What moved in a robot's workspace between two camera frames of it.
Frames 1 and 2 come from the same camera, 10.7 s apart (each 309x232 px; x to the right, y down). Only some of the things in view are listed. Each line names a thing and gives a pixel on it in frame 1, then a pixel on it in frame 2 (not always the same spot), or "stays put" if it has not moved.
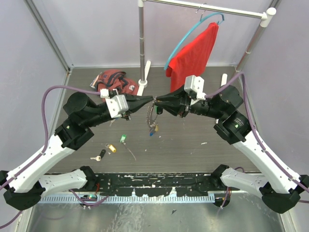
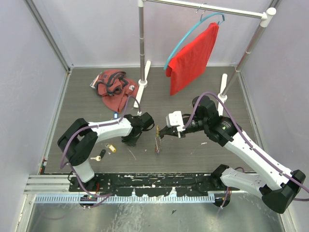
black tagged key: x=98 y=158 stays put
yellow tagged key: x=111 y=147 stays put
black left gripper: x=135 y=102 to x=130 y=142
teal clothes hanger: x=181 y=40 stays put
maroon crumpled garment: x=115 y=79 stays put
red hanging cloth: x=190 y=61 stays put
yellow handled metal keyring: x=153 y=127 to x=158 y=140
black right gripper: x=181 y=107 to x=170 y=131
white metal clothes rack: x=265 y=15 stays put
